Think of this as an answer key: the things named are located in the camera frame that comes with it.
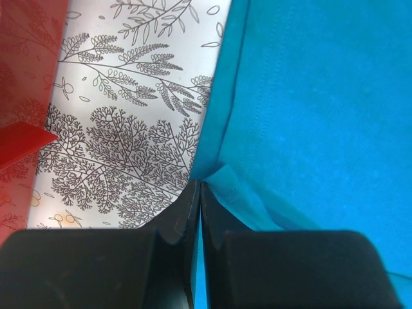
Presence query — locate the red plastic bin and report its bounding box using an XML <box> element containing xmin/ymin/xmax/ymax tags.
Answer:
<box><xmin>1</xmin><ymin>1</ymin><xmax>68</xmax><ymax>241</ymax></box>

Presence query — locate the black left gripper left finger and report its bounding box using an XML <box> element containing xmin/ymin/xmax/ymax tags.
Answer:
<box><xmin>1</xmin><ymin>181</ymin><xmax>200</xmax><ymax>308</ymax></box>

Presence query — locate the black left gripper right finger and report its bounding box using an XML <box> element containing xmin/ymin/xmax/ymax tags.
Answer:
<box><xmin>200</xmin><ymin>184</ymin><xmax>402</xmax><ymax>308</ymax></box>

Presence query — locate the floral patterned table mat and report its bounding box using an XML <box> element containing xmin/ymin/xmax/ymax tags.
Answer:
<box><xmin>27</xmin><ymin>1</ymin><xmax>230</xmax><ymax>229</ymax></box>

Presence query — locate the blue t shirt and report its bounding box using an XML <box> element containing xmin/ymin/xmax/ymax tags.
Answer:
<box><xmin>191</xmin><ymin>1</ymin><xmax>411</xmax><ymax>308</ymax></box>

